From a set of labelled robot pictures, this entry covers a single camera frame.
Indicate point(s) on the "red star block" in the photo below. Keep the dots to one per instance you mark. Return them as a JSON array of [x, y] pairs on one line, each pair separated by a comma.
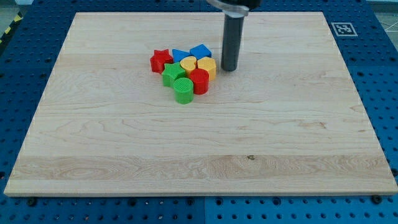
[[159, 59]]

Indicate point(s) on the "yellow hexagon block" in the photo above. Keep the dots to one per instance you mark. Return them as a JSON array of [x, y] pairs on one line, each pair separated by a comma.
[[208, 64]]

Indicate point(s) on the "white fiducial marker tag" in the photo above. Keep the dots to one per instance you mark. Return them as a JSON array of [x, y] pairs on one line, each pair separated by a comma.
[[344, 29]]

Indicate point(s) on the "green star block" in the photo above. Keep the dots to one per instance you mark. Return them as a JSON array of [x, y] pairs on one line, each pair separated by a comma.
[[171, 73]]

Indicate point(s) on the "blue cube block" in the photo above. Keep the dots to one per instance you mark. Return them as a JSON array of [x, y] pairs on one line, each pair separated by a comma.
[[200, 51]]

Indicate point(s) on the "yellow heart block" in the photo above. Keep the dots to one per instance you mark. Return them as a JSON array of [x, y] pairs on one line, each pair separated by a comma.
[[189, 64]]

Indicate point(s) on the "wooden board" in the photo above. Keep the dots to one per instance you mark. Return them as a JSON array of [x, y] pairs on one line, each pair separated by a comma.
[[288, 121]]

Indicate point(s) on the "blue triangle block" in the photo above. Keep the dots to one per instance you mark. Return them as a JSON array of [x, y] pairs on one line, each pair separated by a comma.
[[178, 55]]

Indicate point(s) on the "red cylinder block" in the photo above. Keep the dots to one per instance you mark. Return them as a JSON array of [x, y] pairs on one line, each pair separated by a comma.
[[200, 79]]

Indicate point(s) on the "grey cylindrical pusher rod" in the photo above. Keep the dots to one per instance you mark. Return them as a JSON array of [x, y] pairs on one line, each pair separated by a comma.
[[232, 33]]

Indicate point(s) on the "green cylinder block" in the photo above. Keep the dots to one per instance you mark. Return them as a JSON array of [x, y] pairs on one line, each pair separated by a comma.
[[183, 89]]

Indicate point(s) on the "yellow black hazard tape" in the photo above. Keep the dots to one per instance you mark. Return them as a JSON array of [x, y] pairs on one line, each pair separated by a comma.
[[11, 27]]

